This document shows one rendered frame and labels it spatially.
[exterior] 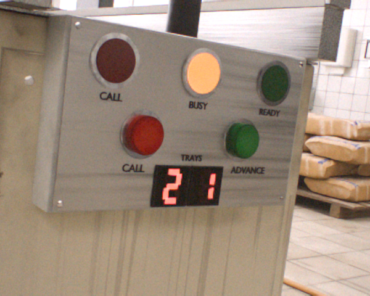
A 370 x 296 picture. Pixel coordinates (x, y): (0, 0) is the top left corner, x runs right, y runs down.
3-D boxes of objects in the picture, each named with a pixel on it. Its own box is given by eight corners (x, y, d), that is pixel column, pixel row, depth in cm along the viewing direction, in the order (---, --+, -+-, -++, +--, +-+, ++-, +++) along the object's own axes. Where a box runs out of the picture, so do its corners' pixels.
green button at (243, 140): (219, 155, 50) (224, 121, 50) (245, 156, 52) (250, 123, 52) (232, 158, 49) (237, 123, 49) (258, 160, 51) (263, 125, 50)
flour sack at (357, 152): (351, 165, 408) (354, 142, 407) (301, 155, 438) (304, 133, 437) (399, 164, 458) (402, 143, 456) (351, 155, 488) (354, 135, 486)
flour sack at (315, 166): (250, 163, 471) (253, 142, 469) (282, 163, 499) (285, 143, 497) (325, 182, 419) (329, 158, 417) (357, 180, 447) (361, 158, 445)
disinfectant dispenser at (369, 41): (376, 70, 505) (382, 35, 502) (363, 68, 493) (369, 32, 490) (366, 69, 513) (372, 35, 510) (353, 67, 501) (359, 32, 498)
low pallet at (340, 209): (229, 185, 493) (230, 172, 492) (289, 184, 546) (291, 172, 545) (351, 222, 404) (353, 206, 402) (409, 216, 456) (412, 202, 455)
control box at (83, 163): (28, 202, 44) (47, 14, 42) (262, 198, 58) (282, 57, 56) (48, 214, 41) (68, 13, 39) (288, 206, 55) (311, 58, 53)
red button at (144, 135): (118, 152, 44) (123, 112, 44) (152, 153, 46) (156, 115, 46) (129, 155, 43) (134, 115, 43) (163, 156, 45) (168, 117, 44)
